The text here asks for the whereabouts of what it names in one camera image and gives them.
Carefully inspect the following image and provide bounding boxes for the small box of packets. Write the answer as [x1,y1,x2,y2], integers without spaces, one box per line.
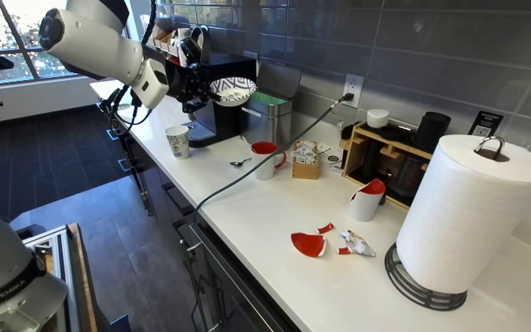
[292,140,323,179]

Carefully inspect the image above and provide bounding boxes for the robot mounting cart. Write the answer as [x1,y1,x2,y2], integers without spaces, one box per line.
[25,223,104,332]

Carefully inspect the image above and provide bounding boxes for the red and white mug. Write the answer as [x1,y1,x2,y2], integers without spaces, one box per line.
[251,142,288,181]

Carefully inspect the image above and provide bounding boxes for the black paper towel holder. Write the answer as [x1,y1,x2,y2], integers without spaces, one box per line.
[384,245,467,312]

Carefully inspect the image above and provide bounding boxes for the black Keurig coffee machine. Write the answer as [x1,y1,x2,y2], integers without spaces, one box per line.
[180,53,257,147]

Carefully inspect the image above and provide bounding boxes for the white wall outlet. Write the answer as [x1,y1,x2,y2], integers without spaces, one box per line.
[344,74,364,107]

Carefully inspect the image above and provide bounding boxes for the large red mug shard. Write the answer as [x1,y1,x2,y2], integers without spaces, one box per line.
[292,232,327,258]

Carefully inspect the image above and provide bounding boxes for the small white cup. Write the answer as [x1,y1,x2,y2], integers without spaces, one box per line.
[368,109,390,129]

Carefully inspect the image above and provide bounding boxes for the metal spoon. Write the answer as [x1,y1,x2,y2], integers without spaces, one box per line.
[229,157,251,168]

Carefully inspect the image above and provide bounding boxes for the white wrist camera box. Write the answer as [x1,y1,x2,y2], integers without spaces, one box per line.
[132,59,168,109]

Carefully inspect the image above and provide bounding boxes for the white mug shard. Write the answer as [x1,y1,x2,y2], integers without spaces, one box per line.
[342,230,377,258]

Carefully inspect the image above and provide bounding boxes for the wooden organizer box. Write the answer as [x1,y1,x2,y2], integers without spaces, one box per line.
[342,123,432,208]

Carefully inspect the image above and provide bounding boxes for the white paper towel roll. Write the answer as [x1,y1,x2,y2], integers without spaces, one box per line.
[397,135,531,293]

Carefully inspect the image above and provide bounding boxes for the stainless steel container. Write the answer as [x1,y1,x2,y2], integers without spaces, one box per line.
[242,92,294,146]

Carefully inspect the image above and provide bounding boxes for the patterned paper cup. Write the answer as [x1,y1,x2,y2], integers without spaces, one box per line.
[167,125,191,159]

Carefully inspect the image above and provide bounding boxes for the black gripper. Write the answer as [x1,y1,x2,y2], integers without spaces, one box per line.
[167,61,209,112]

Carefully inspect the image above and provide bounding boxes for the broken white red mug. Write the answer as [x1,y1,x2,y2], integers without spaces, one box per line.
[349,179,386,221]

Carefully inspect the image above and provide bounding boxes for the tiny red shard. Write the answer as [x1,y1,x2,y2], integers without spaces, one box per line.
[338,247,353,254]

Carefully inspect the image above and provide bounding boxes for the black power cable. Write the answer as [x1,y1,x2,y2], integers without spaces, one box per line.
[172,92,357,229]

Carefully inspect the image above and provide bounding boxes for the small black sign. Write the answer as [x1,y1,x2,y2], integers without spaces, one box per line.
[471,111,504,136]

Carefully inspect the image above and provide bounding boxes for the small red shard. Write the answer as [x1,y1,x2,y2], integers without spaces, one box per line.
[318,223,336,234]

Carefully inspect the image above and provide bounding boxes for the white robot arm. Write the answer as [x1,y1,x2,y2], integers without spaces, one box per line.
[0,0,176,332]

